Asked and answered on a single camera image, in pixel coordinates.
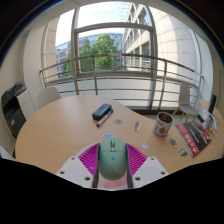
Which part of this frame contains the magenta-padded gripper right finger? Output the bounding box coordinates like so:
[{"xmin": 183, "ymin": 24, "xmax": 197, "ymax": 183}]
[{"xmin": 125, "ymin": 142, "xmax": 170, "ymax": 190}]

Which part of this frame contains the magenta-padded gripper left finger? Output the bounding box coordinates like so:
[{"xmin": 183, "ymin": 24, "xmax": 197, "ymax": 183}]
[{"xmin": 55, "ymin": 142, "xmax": 101, "ymax": 189}]

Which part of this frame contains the mint green computer mouse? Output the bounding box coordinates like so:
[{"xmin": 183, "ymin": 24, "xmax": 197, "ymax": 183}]
[{"xmin": 98, "ymin": 137, "xmax": 128, "ymax": 181}]

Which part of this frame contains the tall pale sticker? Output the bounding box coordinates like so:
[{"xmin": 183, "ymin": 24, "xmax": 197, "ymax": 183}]
[{"xmin": 133, "ymin": 120, "xmax": 143, "ymax": 133}]

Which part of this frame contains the grey green sticker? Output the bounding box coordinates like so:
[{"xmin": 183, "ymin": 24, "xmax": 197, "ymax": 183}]
[{"xmin": 167, "ymin": 137, "xmax": 179, "ymax": 147}]

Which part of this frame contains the round pale sticker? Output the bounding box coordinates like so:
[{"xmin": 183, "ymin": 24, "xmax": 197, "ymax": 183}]
[{"xmin": 113, "ymin": 117, "xmax": 126, "ymax": 126}]

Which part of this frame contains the blue marker pen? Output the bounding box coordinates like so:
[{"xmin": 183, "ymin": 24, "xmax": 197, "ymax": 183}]
[{"xmin": 95, "ymin": 108, "xmax": 114, "ymax": 128}]

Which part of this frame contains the red and white printed mug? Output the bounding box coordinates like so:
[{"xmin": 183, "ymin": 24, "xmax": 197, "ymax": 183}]
[{"xmin": 152, "ymin": 111, "xmax": 175, "ymax": 139}]

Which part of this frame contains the yellow and green sticker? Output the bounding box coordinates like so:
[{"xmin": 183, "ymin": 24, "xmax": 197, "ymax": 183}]
[{"xmin": 176, "ymin": 146, "xmax": 190, "ymax": 159}]

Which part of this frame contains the black whiteboard eraser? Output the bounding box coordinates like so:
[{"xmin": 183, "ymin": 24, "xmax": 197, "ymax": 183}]
[{"xmin": 91, "ymin": 103, "xmax": 113, "ymax": 122}]

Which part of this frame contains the red and black magazine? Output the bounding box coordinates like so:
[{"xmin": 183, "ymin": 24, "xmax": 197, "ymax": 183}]
[{"xmin": 175, "ymin": 120, "xmax": 213, "ymax": 158}]

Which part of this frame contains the small printed card box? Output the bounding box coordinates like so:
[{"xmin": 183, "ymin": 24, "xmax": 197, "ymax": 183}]
[{"xmin": 203, "ymin": 111, "xmax": 218, "ymax": 133}]

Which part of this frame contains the black and white office printer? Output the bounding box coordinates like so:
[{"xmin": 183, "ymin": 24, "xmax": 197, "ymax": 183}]
[{"xmin": 0, "ymin": 81, "xmax": 36, "ymax": 139}]

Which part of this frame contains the black upright speaker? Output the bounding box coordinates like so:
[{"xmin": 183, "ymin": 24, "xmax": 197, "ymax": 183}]
[{"xmin": 207, "ymin": 93, "xmax": 218, "ymax": 115}]

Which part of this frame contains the metal balcony railing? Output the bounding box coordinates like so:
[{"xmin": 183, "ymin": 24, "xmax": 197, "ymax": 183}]
[{"xmin": 39, "ymin": 53, "xmax": 204, "ymax": 110}]

